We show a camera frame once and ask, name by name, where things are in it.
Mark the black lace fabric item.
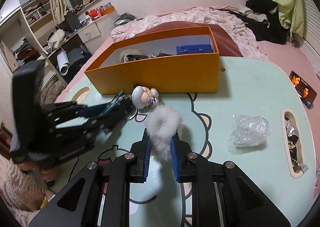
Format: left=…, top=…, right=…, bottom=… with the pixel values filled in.
left=123, top=54, right=149, bottom=63

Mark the fluffy white tail doll keychain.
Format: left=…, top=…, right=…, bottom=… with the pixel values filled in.
left=131, top=86, right=183, bottom=162

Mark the blue metal tin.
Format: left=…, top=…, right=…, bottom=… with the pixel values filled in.
left=176, top=44, right=214, bottom=55

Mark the black pouch red emblem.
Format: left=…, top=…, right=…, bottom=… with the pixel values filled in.
left=151, top=53, right=172, bottom=58

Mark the white rolled paper tube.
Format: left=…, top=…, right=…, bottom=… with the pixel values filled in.
left=57, top=51, right=70, bottom=76

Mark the crumpled clear plastic wrap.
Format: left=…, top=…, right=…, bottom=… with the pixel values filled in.
left=227, top=114, right=270, bottom=148

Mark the brown furry item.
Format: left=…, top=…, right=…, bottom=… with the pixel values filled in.
left=119, top=48, right=142, bottom=63

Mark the white desk drawer unit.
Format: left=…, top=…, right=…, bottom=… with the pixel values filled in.
left=78, top=11, right=119, bottom=55

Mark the red item on desk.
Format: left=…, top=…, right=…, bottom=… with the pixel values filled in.
left=88, top=9, right=101, bottom=20

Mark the white shelf unit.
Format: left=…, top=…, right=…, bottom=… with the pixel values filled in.
left=1, top=0, right=67, bottom=87

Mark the small orange box on desk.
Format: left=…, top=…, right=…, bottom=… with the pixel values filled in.
left=100, top=6, right=116, bottom=16

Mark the orange cardboard storage box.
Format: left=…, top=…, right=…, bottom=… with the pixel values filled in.
left=85, top=26, right=220, bottom=94

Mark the dark red pillow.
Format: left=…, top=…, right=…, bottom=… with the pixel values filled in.
left=136, top=21, right=243, bottom=58

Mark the pink floral quilt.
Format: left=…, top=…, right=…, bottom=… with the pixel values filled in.
left=111, top=7, right=267, bottom=60

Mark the black clothes pile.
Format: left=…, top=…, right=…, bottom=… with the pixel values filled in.
left=229, top=0, right=289, bottom=45

